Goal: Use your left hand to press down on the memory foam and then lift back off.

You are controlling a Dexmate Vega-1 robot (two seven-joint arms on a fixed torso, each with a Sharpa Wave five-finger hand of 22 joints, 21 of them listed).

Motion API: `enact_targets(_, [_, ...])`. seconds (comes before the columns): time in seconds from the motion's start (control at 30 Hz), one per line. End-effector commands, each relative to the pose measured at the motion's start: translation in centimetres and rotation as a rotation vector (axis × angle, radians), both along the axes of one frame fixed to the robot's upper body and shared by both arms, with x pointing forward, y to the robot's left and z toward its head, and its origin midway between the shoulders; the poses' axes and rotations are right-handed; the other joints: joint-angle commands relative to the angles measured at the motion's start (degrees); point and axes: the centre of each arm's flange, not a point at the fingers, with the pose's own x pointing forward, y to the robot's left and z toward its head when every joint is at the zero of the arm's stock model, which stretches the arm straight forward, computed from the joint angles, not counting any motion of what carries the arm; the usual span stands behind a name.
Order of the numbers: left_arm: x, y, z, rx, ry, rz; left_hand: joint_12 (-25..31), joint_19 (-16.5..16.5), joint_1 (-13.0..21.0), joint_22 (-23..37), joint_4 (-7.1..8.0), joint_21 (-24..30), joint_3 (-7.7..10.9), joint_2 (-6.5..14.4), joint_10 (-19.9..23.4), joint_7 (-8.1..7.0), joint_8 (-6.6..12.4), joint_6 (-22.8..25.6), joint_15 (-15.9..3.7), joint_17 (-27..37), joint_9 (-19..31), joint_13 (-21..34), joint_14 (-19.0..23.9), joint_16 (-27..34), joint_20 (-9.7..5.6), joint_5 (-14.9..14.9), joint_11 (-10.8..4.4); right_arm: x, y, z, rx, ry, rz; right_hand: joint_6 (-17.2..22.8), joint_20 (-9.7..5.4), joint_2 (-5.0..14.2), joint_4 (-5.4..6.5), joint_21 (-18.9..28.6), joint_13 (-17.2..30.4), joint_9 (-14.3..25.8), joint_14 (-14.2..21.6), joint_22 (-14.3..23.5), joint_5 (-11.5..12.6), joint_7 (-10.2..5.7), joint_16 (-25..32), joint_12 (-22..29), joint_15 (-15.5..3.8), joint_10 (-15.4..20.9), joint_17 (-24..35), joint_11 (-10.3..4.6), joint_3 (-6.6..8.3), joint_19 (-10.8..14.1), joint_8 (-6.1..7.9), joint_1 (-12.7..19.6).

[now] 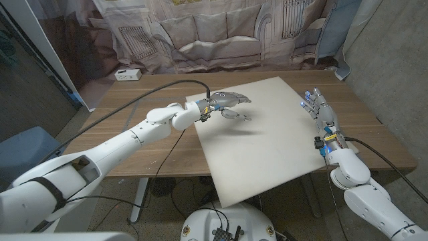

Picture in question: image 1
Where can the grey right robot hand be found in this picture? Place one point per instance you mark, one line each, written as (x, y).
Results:
(326, 115)

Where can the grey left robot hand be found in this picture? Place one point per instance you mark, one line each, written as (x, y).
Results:
(225, 98)

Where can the white memory foam sheet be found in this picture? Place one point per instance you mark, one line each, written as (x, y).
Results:
(267, 150)

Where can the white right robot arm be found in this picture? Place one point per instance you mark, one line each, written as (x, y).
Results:
(368, 201)

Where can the black device on robot base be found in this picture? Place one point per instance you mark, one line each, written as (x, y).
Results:
(222, 234)

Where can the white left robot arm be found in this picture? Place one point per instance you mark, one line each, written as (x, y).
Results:
(117, 150)

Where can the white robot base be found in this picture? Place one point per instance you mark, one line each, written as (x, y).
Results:
(207, 222)

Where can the printed sofa backdrop cloth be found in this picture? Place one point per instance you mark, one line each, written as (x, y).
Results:
(214, 33)

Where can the grey table leg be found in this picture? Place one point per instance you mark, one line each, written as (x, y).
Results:
(311, 201)

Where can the white power outlet box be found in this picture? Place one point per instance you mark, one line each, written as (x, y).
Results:
(128, 74)

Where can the white table leg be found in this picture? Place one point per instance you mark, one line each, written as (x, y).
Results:
(138, 201)

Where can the white partition panel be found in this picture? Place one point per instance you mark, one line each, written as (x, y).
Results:
(43, 43)

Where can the blue plastic bin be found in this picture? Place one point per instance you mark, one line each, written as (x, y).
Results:
(26, 150)

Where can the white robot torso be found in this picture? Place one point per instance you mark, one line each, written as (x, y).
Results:
(67, 237)

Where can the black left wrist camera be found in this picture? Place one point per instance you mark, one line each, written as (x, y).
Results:
(205, 118)

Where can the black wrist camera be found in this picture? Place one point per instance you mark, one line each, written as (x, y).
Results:
(205, 118)
(318, 143)

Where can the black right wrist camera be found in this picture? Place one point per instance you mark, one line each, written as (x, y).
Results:
(318, 143)

